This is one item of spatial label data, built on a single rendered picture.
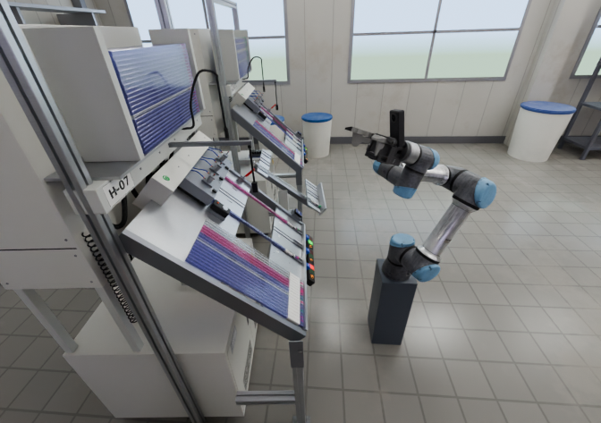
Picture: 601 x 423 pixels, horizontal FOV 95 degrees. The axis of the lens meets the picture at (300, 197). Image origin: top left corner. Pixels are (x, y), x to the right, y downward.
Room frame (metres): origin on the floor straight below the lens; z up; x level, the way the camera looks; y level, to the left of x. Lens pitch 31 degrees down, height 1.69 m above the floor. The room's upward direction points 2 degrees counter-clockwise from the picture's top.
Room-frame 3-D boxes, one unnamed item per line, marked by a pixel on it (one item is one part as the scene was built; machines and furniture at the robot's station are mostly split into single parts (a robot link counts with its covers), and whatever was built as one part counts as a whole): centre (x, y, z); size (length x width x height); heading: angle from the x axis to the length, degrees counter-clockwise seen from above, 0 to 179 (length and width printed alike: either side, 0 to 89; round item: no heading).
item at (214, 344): (0.97, 0.63, 0.31); 0.70 x 0.65 x 0.62; 179
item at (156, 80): (1.02, 0.51, 1.52); 0.51 x 0.13 x 0.27; 179
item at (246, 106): (2.43, 0.42, 0.65); 1.01 x 0.73 x 1.29; 89
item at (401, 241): (1.07, -0.51, 0.72); 0.13 x 0.12 x 0.14; 21
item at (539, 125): (3.78, -3.39, 0.36); 0.62 x 0.59 x 0.72; 175
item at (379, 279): (1.07, -0.51, 0.28); 0.18 x 0.18 x 0.55; 85
